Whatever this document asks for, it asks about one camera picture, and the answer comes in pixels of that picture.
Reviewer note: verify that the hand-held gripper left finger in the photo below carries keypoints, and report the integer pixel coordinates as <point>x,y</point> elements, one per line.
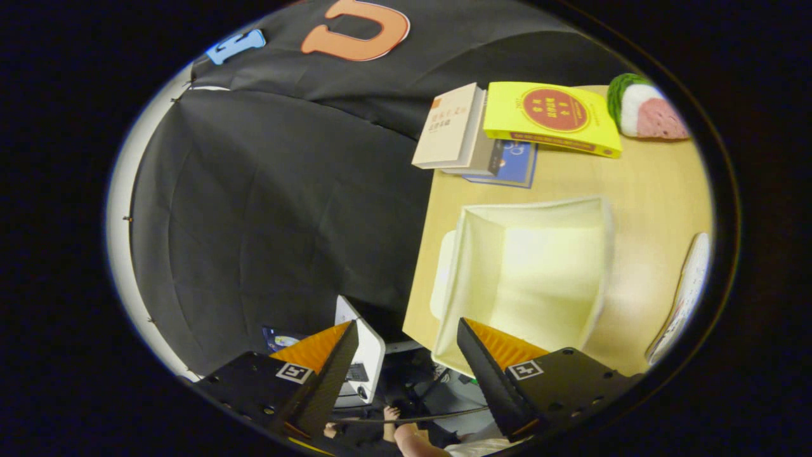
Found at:
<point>327,387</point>

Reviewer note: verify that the beige fabric storage box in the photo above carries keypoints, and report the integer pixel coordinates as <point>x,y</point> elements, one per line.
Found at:
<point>539,266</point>

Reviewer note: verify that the white laptop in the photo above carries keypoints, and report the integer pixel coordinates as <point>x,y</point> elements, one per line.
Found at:
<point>369,343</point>

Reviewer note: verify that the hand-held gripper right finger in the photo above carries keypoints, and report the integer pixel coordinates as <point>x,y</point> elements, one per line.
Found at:
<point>488,381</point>

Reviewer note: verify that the watermelon slice plush toy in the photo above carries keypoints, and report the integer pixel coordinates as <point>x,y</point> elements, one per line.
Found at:
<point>647,111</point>

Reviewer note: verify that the beige book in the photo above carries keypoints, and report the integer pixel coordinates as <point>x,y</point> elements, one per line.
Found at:
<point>447,127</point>

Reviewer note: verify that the yellow book with red circle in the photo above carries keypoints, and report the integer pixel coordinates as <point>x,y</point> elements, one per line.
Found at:
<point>552,114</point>

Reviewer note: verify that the white canvas shoe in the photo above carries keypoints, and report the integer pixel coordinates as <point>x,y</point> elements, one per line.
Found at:
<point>688,285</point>

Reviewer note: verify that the blue book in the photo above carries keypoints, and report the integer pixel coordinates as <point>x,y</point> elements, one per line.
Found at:
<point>517,165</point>

